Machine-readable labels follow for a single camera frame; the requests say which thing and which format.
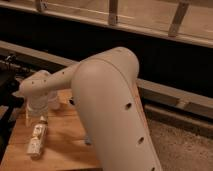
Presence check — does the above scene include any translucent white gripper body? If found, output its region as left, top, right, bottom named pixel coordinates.
left=25, top=96, right=48, bottom=127

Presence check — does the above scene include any white plastic bottle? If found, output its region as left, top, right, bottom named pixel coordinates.
left=27, top=116, right=48, bottom=158

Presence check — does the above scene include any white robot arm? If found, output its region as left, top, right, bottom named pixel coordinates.
left=20, top=47, right=163, bottom=171

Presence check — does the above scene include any translucent plastic cup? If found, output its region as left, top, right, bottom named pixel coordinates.
left=48, top=91, right=60, bottom=110

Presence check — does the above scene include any black equipment at left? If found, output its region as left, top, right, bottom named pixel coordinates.
left=0, top=55, right=24, bottom=163

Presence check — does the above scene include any blue sponge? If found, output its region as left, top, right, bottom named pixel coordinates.
left=84, top=135, right=92, bottom=145

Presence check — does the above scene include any wooden railing frame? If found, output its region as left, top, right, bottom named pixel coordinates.
left=0, top=0, right=213, bottom=48

